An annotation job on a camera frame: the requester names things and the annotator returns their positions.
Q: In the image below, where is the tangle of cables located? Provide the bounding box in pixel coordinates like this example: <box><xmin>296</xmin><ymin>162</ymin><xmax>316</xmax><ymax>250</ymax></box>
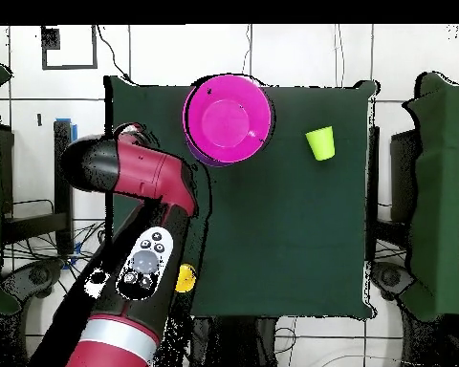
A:
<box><xmin>1</xmin><ymin>219</ymin><xmax>112</xmax><ymax>291</ymax></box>

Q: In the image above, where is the yellow plastic cup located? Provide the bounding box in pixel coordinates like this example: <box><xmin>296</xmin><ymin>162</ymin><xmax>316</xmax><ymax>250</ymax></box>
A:
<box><xmin>174</xmin><ymin>263</ymin><xmax>197</xmax><ymax>294</ymax></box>

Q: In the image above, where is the black office chair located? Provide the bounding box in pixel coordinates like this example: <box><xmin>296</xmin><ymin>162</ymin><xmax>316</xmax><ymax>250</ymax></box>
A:
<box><xmin>1</xmin><ymin>257</ymin><xmax>66</xmax><ymax>307</ymax></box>
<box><xmin>370</xmin><ymin>261</ymin><xmax>416</xmax><ymax>301</ymax></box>

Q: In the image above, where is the thin black cable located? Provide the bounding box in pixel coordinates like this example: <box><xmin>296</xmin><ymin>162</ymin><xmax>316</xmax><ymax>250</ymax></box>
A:
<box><xmin>96</xmin><ymin>25</ymin><xmax>133</xmax><ymax>83</ymax></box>

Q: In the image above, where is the lime green plastic cup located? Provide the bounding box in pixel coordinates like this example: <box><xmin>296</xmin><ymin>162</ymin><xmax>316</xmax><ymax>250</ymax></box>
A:
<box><xmin>304</xmin><ymin>125</ymin><xmax>337</xmax><ymax>162</ymax></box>

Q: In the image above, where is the black metal stand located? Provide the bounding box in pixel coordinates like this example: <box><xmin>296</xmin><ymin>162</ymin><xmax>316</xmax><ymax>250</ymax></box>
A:
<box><xmin>53</xmin><ymin>119</ymin><xmax>75</xmax><ymax>257</ymax></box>

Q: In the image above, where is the black square frame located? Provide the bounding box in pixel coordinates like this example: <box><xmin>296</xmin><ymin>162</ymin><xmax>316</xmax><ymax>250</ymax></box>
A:
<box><xmin>40</xmin><ymin>25</ymin><xmax>98</xmax><ymax>71</ymax></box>

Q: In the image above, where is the purple plastic bowl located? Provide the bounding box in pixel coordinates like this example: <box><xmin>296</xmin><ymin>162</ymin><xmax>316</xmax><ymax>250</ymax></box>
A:
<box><xmin>186</xmin><ymin>137</ymin><xmax>230</xmax><ymax>168</ymax></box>

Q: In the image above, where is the dark green tablecloth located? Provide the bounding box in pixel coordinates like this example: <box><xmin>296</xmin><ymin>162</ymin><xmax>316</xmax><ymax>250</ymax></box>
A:
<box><xmin>103</xmin><ymin>75</ymin><xmax>380</xmax><ymax>320</ymax></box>

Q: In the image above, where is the large pink plastic bowl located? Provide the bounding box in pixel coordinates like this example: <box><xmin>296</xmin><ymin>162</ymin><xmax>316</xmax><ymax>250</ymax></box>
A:
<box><xmin>182</xmin><ymin>74</ymin><xmax>273</xmax><ymax>164</ymax></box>

